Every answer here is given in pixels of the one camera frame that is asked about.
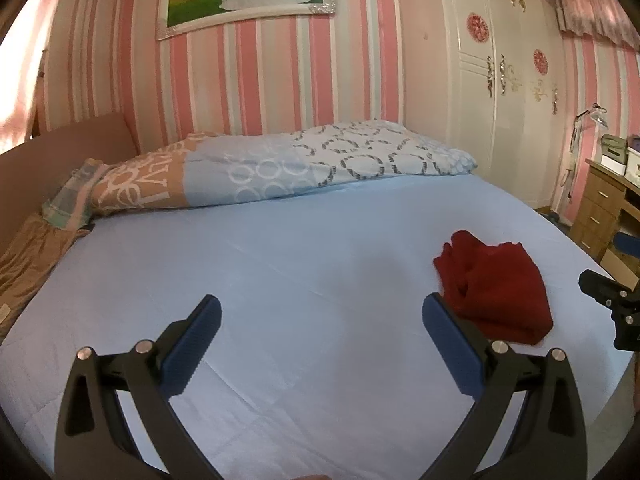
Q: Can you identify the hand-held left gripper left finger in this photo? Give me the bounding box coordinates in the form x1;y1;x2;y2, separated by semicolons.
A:
54;294;236;480

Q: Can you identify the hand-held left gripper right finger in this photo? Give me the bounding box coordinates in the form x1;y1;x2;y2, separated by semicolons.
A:
421;293;586;480

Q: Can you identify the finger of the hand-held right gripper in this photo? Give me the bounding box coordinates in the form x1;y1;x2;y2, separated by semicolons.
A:
578;270;640;351

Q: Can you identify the red knitted garment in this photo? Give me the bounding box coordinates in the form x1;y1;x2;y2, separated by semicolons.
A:
433;230;554;347

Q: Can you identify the cardboard sheet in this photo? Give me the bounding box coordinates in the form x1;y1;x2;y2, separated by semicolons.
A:
599;249;640;292

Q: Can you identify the blue chair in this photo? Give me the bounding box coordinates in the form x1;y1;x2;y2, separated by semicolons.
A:
614;232;640;266

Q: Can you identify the wooden desk with drawers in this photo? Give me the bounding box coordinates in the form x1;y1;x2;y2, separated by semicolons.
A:
570;157;640;261

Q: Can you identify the white storage box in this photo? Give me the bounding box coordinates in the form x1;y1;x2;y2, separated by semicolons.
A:
600;154;629;177

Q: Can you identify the light blue bed sheet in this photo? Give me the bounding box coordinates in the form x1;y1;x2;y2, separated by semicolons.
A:
0;174;638;480

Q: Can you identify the white desk lamp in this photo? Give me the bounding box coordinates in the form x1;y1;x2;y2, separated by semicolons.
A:
567;104;611;201

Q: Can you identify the brown ruffled cloth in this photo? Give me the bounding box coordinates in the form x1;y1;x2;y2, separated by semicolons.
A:
0;212;93;346

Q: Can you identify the checked pillow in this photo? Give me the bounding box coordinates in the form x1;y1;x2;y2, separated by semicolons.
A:
42;158;108;228

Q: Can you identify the white wardrobe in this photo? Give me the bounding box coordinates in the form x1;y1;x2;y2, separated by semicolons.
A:
435;0;573;206

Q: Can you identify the brown bed headboard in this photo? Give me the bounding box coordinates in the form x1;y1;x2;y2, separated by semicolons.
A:
0;112;141;256

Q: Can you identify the pink curtain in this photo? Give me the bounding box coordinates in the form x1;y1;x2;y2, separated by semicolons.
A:
545;0;640;53

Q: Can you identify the blue ring-patterned quilt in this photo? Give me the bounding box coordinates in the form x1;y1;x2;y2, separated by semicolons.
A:
90;120;478;217

